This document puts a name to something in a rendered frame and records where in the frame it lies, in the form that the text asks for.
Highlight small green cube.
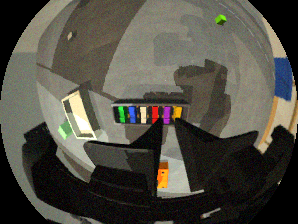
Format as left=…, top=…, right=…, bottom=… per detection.
left=59, top=121, right=73, bottom=139

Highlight yellow fuse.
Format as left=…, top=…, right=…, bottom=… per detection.
left=173, top=107, right=181, bottom=120

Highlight red fuse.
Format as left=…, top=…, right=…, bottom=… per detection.
left=153, top=105, right=158, bottom=124

